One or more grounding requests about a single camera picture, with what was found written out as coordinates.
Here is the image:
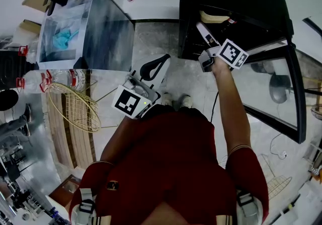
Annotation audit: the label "person's right forearm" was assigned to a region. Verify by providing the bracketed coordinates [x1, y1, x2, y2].
[211, 57, 252, 162]

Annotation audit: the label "clear red-cap water jug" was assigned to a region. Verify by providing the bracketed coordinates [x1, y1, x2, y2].
[18, 42, 38, 63]

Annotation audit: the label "black standing fan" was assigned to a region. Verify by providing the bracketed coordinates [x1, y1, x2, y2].
[269, 74, 322, 121]

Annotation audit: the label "person's shoe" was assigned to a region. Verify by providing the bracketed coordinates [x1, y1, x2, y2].
[160, 92, 175, 106]
[180, 94, 193, 109]

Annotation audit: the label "white power strip with cable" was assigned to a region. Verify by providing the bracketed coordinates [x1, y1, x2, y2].
[269, 132, 288, 160]

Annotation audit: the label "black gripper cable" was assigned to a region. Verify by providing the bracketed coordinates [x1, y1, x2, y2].
[209, 91, 220, 123]

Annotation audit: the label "person's left shoe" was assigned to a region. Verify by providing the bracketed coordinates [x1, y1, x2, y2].
[160, 92, 175, 106]

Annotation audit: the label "yellow plastic tray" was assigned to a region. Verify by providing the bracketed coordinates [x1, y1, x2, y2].
[199, 10, 231, 24]

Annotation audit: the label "person's right shoe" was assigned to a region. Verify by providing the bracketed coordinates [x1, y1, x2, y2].
[180, 94, 193, 109]

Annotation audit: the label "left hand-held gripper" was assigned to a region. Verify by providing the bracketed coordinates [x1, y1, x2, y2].
[111, 53, 172, 120]

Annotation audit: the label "teal plastic object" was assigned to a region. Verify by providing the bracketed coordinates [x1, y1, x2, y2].
[52, 29, 79, 50]

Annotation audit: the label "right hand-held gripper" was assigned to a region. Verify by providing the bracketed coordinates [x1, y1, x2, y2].
[195, 22, 249, 73]

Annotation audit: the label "white table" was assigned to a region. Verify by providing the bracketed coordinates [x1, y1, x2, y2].
[271, 181, 322, 225]

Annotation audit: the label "grey backpack strap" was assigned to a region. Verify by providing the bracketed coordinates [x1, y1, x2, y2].
[78, 188, 96, 225]
[236, 191, 260, 225]

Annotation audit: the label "person's red shirt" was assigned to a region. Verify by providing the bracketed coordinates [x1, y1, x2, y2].
[68, 108, 269, 225]

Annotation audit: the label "clear red-label water bottle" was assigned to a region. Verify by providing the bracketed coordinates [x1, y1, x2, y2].
[45, 68, 86, 91]

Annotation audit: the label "wire rack on floor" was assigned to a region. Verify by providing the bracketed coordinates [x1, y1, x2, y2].
[259, 153, 293, 201]

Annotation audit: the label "brown wooden box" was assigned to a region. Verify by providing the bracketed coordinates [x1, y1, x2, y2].
[49, 174, 81, 207]

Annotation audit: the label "gold wire basket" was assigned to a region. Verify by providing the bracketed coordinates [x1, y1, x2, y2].
[47, 80, 119, 133]

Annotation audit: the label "black-framed glass door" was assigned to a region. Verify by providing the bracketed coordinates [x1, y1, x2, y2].
[231, 39, 307, 144]

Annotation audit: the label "person's left forearm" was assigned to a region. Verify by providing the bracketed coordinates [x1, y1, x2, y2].
[100, 117, 136, 167]

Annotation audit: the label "wooden slatted bench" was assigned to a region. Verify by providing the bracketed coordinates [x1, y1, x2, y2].
[42, 92, 98, 169]

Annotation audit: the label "black desk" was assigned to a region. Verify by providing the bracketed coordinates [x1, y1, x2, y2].
[0, 49, 38, 91]

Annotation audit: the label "black round stool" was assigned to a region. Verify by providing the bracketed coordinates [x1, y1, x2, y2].
[0, 89, 20, 111]

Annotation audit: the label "person's black shorts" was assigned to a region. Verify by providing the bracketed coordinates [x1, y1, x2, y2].
[150, 103, 209, 122]

